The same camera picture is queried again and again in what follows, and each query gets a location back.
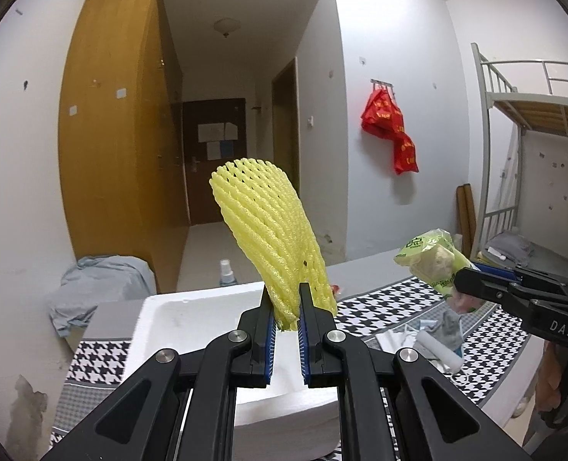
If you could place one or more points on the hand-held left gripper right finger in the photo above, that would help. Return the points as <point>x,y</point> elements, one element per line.
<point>303,345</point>

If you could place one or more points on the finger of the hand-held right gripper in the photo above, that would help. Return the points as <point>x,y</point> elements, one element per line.
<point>485,287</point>
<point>538,279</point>

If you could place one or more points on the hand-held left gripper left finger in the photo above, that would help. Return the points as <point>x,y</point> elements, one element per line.
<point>272,345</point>

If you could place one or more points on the green plastic bag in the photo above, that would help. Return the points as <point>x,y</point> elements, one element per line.
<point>432,254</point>

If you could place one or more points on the white foam box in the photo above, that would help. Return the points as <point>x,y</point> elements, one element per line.
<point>192,317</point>

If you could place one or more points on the yellow foam fruit net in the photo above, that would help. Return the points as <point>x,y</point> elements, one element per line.
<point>269,216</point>

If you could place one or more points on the person's right hand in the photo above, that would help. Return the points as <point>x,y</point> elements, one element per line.
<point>552,379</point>

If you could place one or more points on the grey bedding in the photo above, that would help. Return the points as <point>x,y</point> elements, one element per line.
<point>509,249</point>

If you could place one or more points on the grey cloth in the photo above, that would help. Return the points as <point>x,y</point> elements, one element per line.
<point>449,329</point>

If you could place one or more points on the wooden planks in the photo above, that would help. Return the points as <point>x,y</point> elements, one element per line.
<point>466,216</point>

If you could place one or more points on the white roll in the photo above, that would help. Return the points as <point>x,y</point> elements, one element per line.
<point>440,351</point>

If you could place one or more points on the small clear spray bottle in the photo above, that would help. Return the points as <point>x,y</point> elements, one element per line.
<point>226,273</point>

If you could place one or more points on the houndstooth blanket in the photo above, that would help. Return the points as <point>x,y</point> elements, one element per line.
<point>389,307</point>

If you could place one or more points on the red plastic bag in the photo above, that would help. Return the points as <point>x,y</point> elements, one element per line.
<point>406,156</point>
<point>380,115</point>

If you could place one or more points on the dark wooden door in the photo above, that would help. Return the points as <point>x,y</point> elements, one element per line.
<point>216,192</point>

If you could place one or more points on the metal bunk bed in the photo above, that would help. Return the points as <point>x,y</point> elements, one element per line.
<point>533,110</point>

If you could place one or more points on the blue-grey cloth pile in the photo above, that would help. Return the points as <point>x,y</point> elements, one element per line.
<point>101,283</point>

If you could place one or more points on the blue paper notice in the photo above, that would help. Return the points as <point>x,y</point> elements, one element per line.
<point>227,149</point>

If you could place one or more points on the white paper notice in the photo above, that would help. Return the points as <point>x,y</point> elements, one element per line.
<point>213,150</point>
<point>231,131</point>
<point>211,133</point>

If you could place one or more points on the wooden wardrobe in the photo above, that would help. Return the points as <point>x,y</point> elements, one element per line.
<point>116,129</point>

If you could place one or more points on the ceiling lamp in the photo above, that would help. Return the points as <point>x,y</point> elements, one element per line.
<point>227,25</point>

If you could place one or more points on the brown door frame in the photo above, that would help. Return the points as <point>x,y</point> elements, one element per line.
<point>284,120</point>

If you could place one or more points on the wall hook rack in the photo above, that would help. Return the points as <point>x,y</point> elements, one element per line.
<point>382,82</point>

